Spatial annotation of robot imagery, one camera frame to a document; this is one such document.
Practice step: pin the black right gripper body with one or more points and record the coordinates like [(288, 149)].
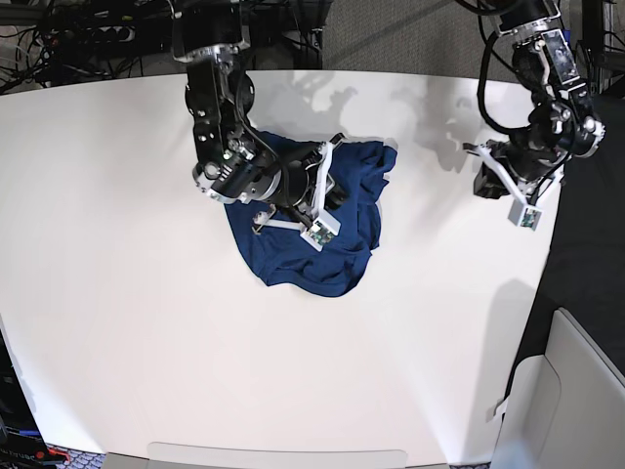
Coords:
[(302, 175)]

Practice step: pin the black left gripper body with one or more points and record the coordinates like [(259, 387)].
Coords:
[(526, 161)]

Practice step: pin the blue long-sleeve T-shirt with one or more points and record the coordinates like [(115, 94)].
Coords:
[(327, 256)]

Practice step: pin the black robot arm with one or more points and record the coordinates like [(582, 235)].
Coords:
[(563, 123), (217, 42)]

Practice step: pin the white plastic bin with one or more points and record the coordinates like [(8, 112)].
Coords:
[(566, 406)]

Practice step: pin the black power strip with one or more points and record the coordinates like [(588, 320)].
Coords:
[(101, 34)]

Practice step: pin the black box with label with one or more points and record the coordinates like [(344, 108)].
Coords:
[(22, 450)]

